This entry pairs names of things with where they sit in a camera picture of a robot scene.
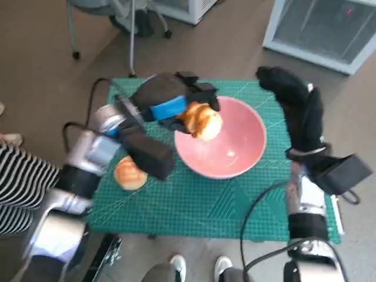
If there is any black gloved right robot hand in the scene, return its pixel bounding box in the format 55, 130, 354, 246
256, 66, 324, 152

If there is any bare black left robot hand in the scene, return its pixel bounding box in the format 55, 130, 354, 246
130, 70, 220, 136

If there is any long striped toy bread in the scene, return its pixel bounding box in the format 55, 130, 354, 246
179, 100, 223, 143

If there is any pink bowl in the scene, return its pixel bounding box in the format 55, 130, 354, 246
174, 96, 267, 180

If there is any round toy bread bun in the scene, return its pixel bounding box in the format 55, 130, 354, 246
113, 155, 148, 192

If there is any white vented cabinet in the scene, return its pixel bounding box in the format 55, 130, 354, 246
149, 0, 220, 26

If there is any white mesh-front cabinet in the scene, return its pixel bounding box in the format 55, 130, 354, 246
263, 0, 376, 76

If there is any grey wheeled chair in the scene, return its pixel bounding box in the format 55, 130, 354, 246
66, 0, 173, 78

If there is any green cutting mat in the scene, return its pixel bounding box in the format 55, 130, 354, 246
88, 76, 343, 244

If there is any beige shoe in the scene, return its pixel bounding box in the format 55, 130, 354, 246
0, 133, 23, 146

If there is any white shoe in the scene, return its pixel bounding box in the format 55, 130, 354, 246
169, 254, 186, 282
215, 256, 233, 282

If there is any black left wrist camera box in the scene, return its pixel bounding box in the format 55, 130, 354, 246
119, 125, 174, 180

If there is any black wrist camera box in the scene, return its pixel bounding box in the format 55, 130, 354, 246
119, 125, 174, 180
308, 153, 372, 195

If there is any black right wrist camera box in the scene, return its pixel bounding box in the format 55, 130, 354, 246
308, 153, 372, 195

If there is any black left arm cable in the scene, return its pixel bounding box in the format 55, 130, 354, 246
62, 78, 115, 156

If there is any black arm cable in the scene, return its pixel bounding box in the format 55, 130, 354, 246
62, 78, 115, 156
240, 180, 290, 282

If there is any black right camera cable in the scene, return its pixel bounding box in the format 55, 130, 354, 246
340, 189, 361, 205

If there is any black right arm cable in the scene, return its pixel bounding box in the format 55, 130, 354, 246
240, 180, 290, 282

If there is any black metal bracket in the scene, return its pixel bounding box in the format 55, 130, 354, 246
83, 233, 123, 282

